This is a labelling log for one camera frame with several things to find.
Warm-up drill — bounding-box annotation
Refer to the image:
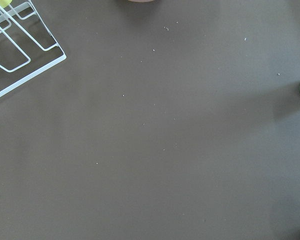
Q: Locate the pink bowl with ice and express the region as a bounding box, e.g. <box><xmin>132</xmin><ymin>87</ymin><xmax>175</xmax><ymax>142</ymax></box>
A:
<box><xmin>128</xmin><ymin>0</ymin><xmax>154</xmax><ymax>3</ymax></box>

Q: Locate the yellow cup on rack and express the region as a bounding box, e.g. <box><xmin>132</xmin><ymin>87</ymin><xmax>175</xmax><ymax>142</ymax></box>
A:
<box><xmin>0</xmin><ymin>0</ymin><xmax>12</xmax><ymax>8</ymax></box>

